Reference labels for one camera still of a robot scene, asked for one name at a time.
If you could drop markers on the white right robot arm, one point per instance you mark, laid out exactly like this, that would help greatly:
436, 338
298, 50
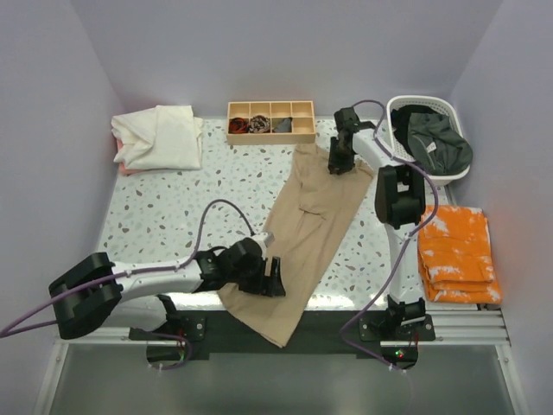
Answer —
400, 199

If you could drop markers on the aluminium frame rail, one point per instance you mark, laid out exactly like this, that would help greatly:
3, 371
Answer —
467, 369

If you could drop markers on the black garment in basket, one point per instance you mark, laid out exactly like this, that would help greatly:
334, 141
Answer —
400, 120

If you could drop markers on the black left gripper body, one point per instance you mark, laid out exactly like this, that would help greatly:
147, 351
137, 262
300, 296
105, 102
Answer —
268, 275

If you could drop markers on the wooden compartment organizer box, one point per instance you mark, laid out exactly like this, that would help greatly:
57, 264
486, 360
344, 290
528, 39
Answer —
270, 122

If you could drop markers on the dark green t-shirt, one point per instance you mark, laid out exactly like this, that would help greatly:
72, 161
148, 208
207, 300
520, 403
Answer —
439, 149

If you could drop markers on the orange tie-dye folded t-shirt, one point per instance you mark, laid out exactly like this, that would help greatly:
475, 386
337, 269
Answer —
455, 258

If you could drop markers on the orange black rolled sock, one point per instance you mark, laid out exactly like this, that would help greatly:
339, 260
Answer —
238, 125

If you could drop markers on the white plastic laundry basket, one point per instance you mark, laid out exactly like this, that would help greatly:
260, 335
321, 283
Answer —
441, 106

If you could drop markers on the grey rolled sock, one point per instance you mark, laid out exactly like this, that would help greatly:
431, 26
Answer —
282, 125

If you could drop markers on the pink folded t-shirt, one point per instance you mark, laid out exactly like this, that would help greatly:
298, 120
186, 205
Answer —
121, 167

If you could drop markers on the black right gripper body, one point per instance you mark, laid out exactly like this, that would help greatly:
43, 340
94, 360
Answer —
340, 153

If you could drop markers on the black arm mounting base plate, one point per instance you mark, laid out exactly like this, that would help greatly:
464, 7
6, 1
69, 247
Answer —
318, 332

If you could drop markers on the cream folded t-shirt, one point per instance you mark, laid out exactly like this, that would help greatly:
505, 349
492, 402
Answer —
162, 137

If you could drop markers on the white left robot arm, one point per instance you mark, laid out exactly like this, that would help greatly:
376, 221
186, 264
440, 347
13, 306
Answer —
99, 292

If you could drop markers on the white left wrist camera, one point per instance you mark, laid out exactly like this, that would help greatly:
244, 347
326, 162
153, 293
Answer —
264, 239

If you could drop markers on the brown patterned rolled sock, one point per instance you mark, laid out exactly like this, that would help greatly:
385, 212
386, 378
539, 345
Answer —
259, 124

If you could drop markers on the beige t-shirt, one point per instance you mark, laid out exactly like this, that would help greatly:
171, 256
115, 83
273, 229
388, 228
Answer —
309, 219

